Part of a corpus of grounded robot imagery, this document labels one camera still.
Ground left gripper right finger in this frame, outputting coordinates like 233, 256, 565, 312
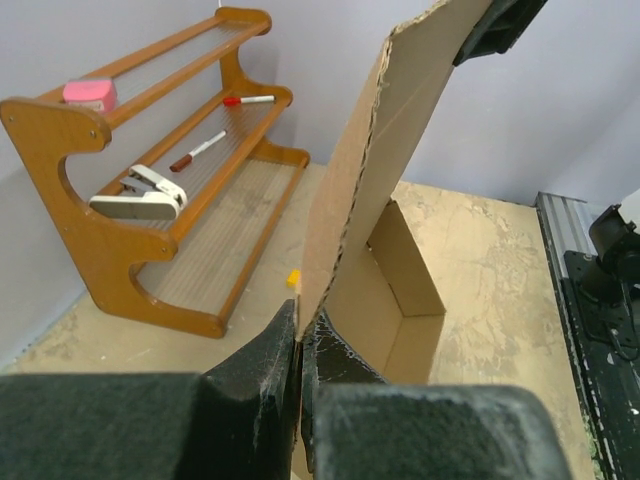
300, 312, 570, 479

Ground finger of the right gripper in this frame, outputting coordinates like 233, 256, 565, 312
453, 0, 547, 66

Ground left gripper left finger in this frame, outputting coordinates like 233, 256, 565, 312
1, 301, 299, 479

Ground brown cardboard box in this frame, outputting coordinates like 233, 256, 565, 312
296, 1, 502, 385

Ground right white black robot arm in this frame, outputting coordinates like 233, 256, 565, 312
453, 1, 639, 362

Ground yellow toy block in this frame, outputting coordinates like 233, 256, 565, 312
286, 269, 301, 289

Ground white clamp tool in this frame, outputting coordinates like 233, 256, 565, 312
89, 164, 188, 220

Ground wooden three-tier rack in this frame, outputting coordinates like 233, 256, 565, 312
1, 6, 310, 338

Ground brown-capped white marker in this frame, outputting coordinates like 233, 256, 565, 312
169, 130, 227, 173

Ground red-capped white marker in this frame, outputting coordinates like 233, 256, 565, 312
223, 95, 276, 107

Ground pink eraser block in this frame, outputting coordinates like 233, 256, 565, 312
62, 78, 117, 113

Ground aluminium extrusion frame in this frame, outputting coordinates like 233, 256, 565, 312
535, 192, 604, 278

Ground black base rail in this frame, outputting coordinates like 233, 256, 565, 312
547, 250, 639, 479

